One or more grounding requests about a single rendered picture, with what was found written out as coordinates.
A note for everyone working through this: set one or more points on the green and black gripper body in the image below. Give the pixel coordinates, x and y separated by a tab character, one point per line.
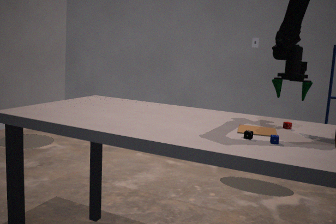
293	72

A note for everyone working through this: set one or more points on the tan flat mat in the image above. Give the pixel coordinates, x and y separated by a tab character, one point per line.
257	130

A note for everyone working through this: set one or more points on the black die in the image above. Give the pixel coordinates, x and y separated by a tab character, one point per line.
248	134

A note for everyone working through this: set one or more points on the red die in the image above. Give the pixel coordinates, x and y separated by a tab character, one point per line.
287	125

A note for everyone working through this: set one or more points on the blue die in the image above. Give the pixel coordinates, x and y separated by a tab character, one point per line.
274	139

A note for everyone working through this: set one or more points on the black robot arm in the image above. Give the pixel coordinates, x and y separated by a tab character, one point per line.
290	27

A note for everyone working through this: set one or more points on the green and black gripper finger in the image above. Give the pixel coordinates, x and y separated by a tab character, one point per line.
305	88
277	84

